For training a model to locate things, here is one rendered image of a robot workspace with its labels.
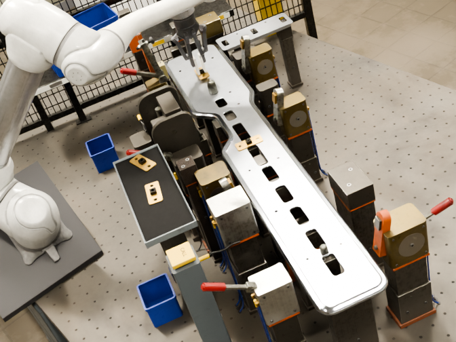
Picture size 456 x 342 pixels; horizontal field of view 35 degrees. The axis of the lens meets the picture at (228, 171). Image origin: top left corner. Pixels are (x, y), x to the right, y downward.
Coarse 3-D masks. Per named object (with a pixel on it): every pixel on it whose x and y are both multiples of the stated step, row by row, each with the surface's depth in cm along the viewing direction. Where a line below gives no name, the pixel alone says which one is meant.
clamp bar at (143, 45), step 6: (150, 36) 244; (138, 42) 244; (144, 42) 242; (150, 42) 244; (138, 48) 244; (144, 48) 243; (150, 54) 245; (150, 60) 246; (156, 66) 248; (156, 72) 250; (162, 72) 250
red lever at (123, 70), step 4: (124, 68) 247; (120, 72) 247; (124, 72) 246; (128, 72) 247; (132, 72) 247; (136, 72) 248; (140, 72) 249; (144, 72) 250; (148, 72) 251; (144, 76) 250; (148, 76) 251; (152, 76) 251; (156, 76) 252
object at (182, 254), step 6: (180, 246) 173; (186, 246) 173; (168, 252) 173; (174, 252) 172; (180, 252) 172; (186, 252) 171; (192, 252) 171; (168, 258) 171; (174, 258) 171; (180, 258) 170; (186, 258) 170; (192, 258) 170; (174, 264) 169; (180, 264) 169
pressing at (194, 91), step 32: (224, 64) 261; (192, 96) 250; (224, 96) 245; (224, 128) 231; (256, 128) 228; (224, 160) 221; (288, 160) 212; (256, 192) 205; (320, 192) 199; (288, 224) 193; (320, 224) 190; (288, 256) 184; (320, 256) 181; (352, 256) 179; (320, 288) 174; (352, 288) 172; (384, 288) 170
